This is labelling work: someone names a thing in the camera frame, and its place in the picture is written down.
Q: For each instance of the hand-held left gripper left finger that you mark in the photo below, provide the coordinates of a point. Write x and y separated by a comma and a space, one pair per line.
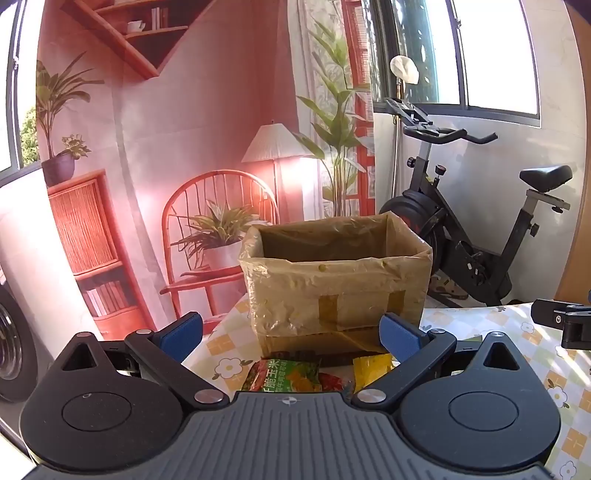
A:
178, 337

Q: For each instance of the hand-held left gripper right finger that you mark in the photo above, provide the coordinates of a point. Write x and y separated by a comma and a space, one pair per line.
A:
397, 339

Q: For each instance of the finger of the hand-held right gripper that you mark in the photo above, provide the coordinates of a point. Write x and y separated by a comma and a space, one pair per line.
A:
572, 330

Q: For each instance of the red snack packet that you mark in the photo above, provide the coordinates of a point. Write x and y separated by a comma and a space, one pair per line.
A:
334, 382

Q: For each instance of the taped cardboard box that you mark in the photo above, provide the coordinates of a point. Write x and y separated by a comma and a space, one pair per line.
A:
295, 295

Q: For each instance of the green snack packet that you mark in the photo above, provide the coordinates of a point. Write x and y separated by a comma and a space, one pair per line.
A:
286, 376

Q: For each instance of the yellow snack packet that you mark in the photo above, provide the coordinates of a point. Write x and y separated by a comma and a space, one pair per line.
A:
369, 371

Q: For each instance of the floral checkered tablecloth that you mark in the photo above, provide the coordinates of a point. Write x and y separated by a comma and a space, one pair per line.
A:
498, 318

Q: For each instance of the black exercise bike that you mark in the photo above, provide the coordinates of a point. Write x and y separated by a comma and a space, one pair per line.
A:
415, 207

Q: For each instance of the brown wooden door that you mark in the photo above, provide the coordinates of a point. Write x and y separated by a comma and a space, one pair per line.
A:
577, 184

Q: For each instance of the dark round wheel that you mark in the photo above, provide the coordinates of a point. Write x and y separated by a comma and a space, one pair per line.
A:
14, 341

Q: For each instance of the pole with white cloth top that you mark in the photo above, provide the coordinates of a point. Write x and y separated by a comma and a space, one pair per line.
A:
404, 69

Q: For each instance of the dark framed window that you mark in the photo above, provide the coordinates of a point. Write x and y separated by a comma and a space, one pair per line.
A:
498, 50
16, 115

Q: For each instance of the printed room wall backdrop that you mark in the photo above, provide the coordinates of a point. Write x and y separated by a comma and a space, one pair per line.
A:
184, 115

